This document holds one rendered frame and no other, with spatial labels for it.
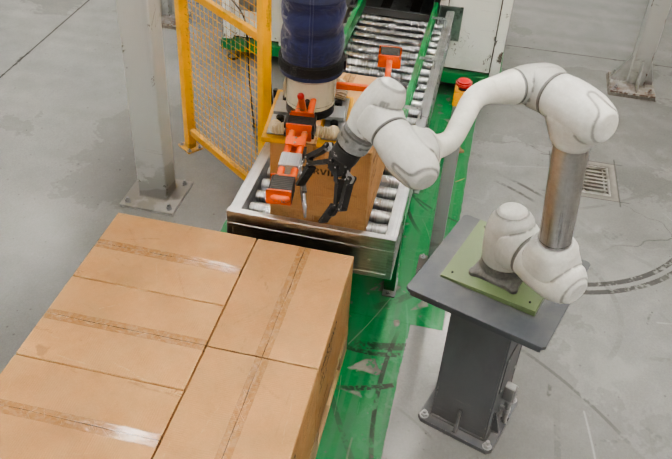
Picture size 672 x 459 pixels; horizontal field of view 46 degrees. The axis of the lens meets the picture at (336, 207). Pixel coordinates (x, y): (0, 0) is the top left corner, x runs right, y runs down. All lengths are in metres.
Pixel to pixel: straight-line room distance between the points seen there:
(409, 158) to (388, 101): 0.16
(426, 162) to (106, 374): 1.40
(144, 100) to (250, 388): 1.81
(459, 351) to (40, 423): 1.45
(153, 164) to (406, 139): 2.50
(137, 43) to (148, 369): 1.70
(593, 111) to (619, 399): 1.74
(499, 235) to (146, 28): 1.96
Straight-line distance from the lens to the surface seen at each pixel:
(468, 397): 3.13
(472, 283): 2.75
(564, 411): 3.48
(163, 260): 3.12
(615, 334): 3.87
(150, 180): 4.25
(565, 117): 2.17
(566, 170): 2.29
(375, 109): 1.90
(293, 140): 2.46
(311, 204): 3.18
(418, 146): 1.84
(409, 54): 4.64
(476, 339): 2.91
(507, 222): 2.60
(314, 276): 3.02
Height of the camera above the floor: 2.59
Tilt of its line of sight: 38 degrees down
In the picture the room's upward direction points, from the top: 4 degrees clockwise
